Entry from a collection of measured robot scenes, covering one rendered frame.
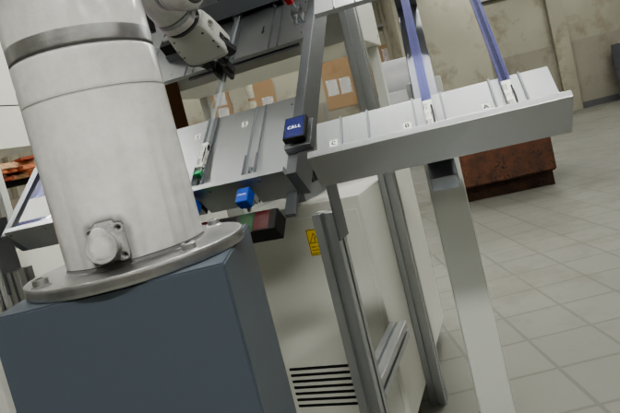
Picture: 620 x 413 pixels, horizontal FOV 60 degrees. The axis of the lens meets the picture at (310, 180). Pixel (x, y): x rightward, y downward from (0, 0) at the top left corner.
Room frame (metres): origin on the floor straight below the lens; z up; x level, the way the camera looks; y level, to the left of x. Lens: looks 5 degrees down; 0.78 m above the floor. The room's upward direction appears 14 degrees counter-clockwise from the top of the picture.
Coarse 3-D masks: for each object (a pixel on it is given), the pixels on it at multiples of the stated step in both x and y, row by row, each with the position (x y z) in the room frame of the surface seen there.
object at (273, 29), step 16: (304, 0) 1.26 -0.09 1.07; (256, 16) 1.31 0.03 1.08; (272, 16) 1.28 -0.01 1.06; (288, 16) 1.25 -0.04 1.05; (160, 32) 1.48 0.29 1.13; (240, 32) 1.29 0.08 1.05; (256, 32) 1.26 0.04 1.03; (272, 32) 1.23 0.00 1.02; (288, 32) 1.20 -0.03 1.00; (240, 48) 1.25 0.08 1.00; (256, 48) 1.22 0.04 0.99; (272, 48) 1.20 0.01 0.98; (288, 48) 1.24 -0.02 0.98; (160, 64) 1.37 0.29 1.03; (176, 64) 1.33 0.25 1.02; (240, 64) 1.29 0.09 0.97; (176, 80) 1.29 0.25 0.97
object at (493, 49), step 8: (472, 0) 0.90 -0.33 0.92; (480, 0) 0.89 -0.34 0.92; (472, 8) 0.89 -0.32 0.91; (480, 8) 0.88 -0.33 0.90; (480, 16) 0.86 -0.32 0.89; (480, 24) 0.85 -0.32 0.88; (488, 24) 0.84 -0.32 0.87; (488, 32) 0.83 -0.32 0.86; (488, 40) 0.82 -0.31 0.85; (488, 48) 0.81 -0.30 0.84; (496, 48) 0.80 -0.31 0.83; (496, 56) 0.79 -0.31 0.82; (496, 64) 0.78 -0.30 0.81; (504, 64) 0.77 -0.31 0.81; (496, 72) 0.77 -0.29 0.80; (504, 72) 0.76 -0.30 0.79
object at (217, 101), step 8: (240, 16) 1.33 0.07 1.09; (240, 24) 1.32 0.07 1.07; (232, 32) 1.29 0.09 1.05; (232, 40) 1.26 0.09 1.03; (224, 80) 1.18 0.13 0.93; (224, 88) 1.17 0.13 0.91; (216, 96) 1.14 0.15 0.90; (216, 104) 1.12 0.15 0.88; (216, 112) 1.11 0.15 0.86; (216, 120) 1.10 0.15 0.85; (208, 128) 1.08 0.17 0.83; (208, 136) 1.07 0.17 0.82; (200, 168) 1.01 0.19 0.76; (200, 176) 1.01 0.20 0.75
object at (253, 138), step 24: (240, 120) 1.07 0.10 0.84; (264, 120) 1.04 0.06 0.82; (192, 144) 1.09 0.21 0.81; (216, 144) 1.06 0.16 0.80; (240, 144) 1.03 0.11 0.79; (264, 144) 1.00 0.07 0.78; (192, 168) 1.04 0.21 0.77; (216, 168) 1.01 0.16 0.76; (240, 168) 0.98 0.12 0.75; (264, 168) 0.95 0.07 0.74
